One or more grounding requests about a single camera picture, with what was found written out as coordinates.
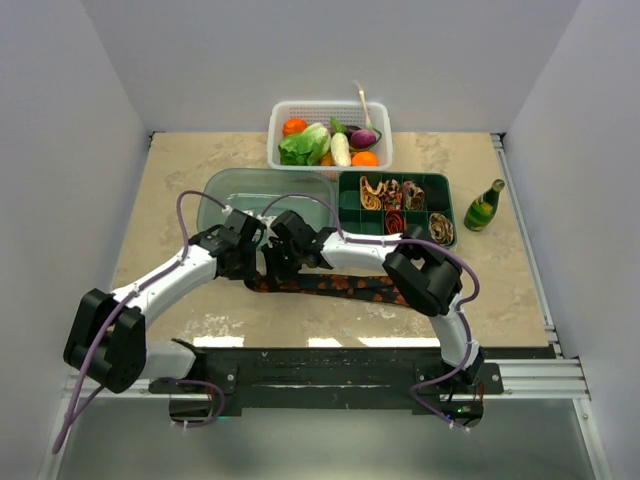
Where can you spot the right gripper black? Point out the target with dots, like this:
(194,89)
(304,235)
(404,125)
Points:
(270,250)

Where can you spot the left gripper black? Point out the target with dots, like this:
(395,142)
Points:
(251,270)

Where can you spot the dark floral orange tie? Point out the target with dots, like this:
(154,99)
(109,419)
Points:
(374,289)

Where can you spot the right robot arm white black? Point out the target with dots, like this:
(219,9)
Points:
(407,269)

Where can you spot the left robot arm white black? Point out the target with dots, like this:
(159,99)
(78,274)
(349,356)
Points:
(107,342)

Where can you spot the clear teal plastic bin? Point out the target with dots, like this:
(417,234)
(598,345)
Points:
(272,191)

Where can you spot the yellow rolled tie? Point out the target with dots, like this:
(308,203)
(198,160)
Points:
(370,197)

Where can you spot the green lettuce toy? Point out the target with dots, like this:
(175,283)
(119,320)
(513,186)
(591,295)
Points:
(305,148)

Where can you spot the green compartment organizer tray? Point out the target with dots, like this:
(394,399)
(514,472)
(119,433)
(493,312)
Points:
(358,220)

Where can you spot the red black rolled tie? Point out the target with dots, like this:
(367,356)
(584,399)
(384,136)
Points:
(394,222)

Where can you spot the dark red patterned rolled tie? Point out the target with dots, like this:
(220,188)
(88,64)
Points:
(392,197)

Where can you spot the orange fruit toy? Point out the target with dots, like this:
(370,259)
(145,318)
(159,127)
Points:
(364,159)

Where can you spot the white radish toy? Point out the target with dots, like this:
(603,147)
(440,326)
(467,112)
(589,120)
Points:
(340,150)

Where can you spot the purple turnip toy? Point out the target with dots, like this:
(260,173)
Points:
(363,139)

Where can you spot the purple gold rolled tie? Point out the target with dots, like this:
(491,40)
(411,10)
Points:
(413,196)

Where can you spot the white green onion toy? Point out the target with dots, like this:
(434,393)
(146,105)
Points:
(363,101)

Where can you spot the white perforated basket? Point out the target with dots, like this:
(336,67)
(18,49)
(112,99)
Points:
(349,112)

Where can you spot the brown patterned rolled tie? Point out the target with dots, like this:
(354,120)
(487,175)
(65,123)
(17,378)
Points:
(441,229)

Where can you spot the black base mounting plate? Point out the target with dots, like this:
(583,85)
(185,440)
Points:
(388,378)

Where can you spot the green glass bottle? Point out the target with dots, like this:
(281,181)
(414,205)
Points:
(483,209)

